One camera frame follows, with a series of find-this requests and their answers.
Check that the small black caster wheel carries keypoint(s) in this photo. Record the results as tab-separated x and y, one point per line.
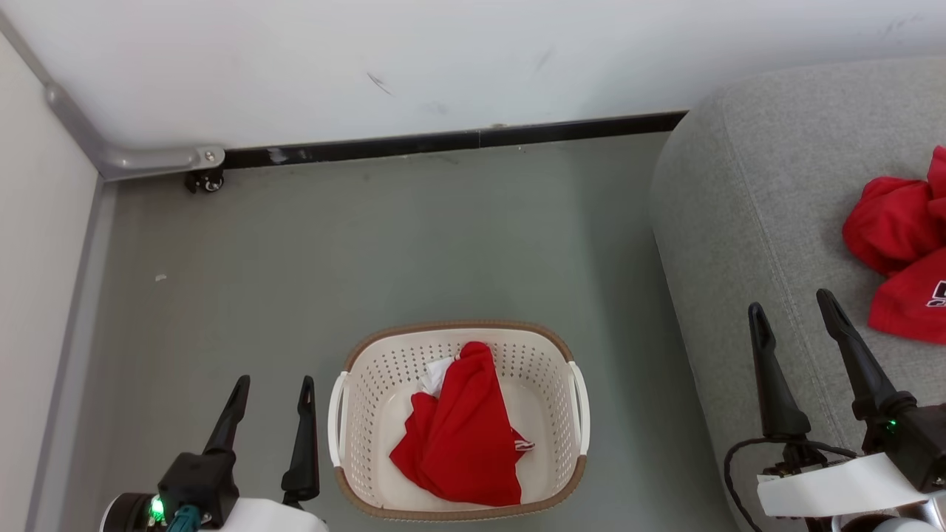
211	181

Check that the grey metal partition frame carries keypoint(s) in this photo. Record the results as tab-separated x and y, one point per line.
148	159

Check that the red Bulls print garment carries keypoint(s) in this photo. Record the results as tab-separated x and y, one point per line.
887	222

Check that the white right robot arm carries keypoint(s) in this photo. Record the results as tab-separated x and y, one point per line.
894	523

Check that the plain red garment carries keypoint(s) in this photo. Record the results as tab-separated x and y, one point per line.
465	436

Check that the white cloth garment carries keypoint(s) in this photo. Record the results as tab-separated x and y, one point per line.
436	375

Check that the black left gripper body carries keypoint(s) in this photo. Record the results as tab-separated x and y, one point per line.
196	484

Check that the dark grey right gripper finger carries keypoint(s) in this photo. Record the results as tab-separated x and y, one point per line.
861	369
776	384

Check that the black baseboard strip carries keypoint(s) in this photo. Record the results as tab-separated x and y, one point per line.
443	140

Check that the white perforated laundry basket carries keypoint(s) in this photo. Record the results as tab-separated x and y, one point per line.
377	443

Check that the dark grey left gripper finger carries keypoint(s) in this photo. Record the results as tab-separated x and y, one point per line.
228	421
303	451

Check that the grey fabric sofa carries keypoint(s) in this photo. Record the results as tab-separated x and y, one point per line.
776	185

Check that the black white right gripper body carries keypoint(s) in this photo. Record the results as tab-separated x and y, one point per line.
920	451

